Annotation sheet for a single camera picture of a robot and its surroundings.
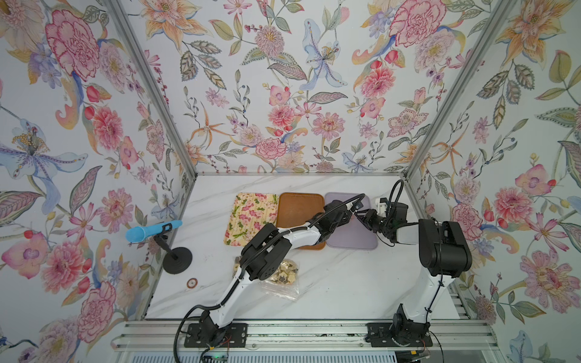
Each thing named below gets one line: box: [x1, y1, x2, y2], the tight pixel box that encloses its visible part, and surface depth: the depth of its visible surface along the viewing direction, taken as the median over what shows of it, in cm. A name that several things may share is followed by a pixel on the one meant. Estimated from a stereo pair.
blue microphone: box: [125, 220, 184, 244], surface depth 69 cm
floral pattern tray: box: [223, 192, 280, 247], surface depth 109 cm
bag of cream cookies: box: [259, 258, 300, 300], surface depth 85 cm
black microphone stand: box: [153, 222, 193, 275], surface depth 91 cm
